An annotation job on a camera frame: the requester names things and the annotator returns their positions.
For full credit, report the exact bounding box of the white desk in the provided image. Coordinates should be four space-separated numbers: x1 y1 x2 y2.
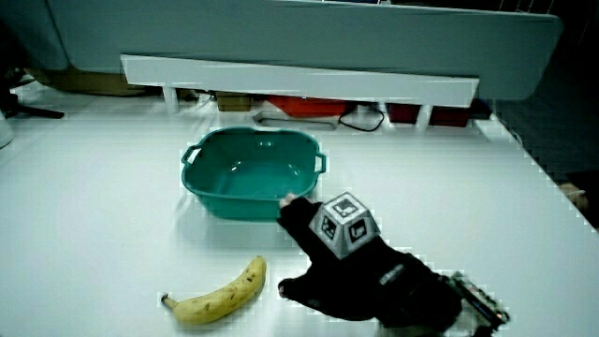
0 83 599 337

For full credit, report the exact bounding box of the white desk shelf riser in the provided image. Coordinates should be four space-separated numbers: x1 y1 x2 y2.
120 53 480 131

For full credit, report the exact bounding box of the dark red box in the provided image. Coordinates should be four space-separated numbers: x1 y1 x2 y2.
387 103 471 128

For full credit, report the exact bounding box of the person's right hand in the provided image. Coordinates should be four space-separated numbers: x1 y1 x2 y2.
277 191 511 334

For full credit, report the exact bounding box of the green plastic basin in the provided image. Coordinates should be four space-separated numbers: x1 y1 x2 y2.
180 125 328 222

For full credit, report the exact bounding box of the yellow banana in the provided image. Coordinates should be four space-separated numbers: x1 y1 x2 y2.
160 255 269 326

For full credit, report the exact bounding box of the grey partition panel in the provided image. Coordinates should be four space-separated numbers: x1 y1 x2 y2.
0 0 564 102

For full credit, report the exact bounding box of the black cable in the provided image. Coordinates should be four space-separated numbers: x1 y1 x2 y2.
337 104 386 134

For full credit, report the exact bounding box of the small olive box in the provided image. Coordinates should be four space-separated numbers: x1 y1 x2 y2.
215 91 255 113

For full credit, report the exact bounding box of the cardboard box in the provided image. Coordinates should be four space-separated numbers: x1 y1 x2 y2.
28 64 152 98

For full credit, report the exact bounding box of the black tripod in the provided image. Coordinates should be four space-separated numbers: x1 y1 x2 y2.
0 66 66 121

